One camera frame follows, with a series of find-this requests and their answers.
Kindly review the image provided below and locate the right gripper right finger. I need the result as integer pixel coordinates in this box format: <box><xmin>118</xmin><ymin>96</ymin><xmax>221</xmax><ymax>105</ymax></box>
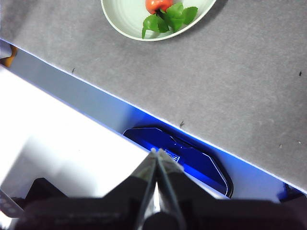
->
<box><xmin>157</xmin><ymin>149</ymin><xmax>307</xmax><ymax>230</ymax></box>

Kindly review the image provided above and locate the dark flat device with logo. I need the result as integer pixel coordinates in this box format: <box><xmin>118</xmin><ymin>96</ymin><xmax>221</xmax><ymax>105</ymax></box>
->
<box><xmin>122</xmin><ymin>126</ymin><xmax>235</xmax><ymax>199</ymax></box>

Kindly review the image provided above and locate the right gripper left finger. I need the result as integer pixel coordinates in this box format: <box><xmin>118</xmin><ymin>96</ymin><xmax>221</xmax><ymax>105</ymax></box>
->
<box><xmin>14</xmin><ymin>148</ymin><xmax>158</xmax><ymax>230</ymax></box>

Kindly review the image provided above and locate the orange carrot with green leaves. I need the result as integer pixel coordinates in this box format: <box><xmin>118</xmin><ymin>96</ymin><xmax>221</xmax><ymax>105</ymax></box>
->
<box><xmin>141</xmin><ymin>0</ymin><xmax>199</xmax><ymax>39</ymax></box>

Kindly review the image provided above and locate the orange brown object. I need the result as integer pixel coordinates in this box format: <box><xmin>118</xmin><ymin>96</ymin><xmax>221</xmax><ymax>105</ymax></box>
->
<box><xmin>0</xmin><ymin>45</ymin><xmax>18</xmax><ymax>68</ymax></box>

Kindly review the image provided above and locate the green plate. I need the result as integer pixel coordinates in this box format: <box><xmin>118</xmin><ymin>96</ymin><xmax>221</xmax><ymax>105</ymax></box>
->
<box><xmin>100</xmin><ymin>0</ymin><xmax>218</xmax><ymax>42</ymax></box>

